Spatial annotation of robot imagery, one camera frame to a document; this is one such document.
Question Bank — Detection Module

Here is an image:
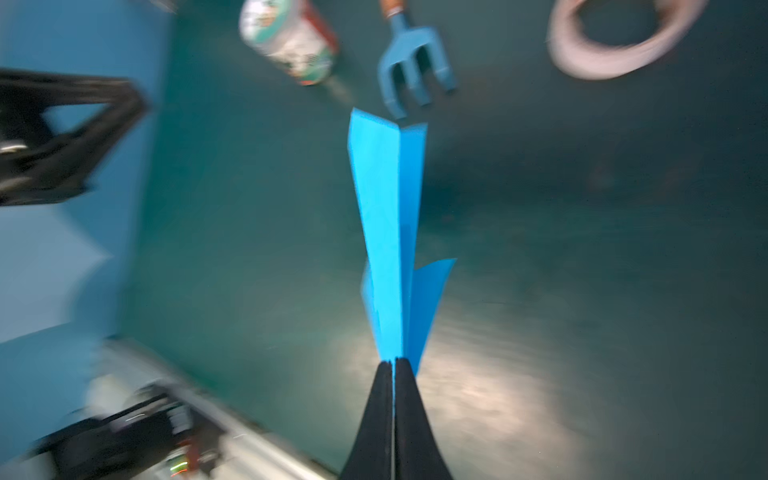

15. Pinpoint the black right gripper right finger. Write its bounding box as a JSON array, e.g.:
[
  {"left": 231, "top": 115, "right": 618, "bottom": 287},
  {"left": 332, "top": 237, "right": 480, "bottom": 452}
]
[{"left": 394, "top": 358, "right": 453, "bottom": 480}]

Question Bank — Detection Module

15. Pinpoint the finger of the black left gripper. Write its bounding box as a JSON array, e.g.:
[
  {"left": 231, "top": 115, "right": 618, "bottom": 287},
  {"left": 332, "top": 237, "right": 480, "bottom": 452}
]
[{"left": 1, "top": 68, "right": 149, "bottom": 206}]

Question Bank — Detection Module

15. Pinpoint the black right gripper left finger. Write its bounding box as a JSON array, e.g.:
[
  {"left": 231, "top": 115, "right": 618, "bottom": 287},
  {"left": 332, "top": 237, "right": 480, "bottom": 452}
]
[{"left": 339, "top": 361, "right": 394, "bottom": 480}]

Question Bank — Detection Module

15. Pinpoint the cyan paper sheet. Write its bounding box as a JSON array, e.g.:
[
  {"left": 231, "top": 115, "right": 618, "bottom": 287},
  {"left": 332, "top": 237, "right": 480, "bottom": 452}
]
[{"left": 348, "top": 109, "right": 455, "bottom": 369}]

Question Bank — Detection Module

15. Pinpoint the small patterned jar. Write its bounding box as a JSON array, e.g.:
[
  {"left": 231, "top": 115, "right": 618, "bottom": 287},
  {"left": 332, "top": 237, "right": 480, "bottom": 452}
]
[{"left": 239, "top": 0, "right": 339, "bottom": 86}]

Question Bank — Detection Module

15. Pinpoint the white double-sided tape roll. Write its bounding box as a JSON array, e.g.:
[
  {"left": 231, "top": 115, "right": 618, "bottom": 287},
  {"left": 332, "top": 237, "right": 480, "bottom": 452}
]
[{"left": 547, "top": 0, "right": 708, "bottom": 81}]

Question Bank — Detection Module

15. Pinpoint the front aluminium rail base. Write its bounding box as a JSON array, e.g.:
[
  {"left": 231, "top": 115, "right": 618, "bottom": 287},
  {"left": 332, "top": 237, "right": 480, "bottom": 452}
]
[{"left": 35, "top": 338, "right": 337, "bottom": 480}]

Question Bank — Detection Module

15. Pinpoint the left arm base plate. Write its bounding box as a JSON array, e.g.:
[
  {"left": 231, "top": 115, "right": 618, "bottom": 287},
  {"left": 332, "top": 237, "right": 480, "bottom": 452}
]
[{"left": 24, "top": 383, "right": 225, "bottom": 479}]

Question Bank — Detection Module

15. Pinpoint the blue garden fork wooden handle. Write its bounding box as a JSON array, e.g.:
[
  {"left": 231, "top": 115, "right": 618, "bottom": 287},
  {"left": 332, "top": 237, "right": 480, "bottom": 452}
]
[{"left": 377, "top": 0, "right": 457, "bottom": 120}]

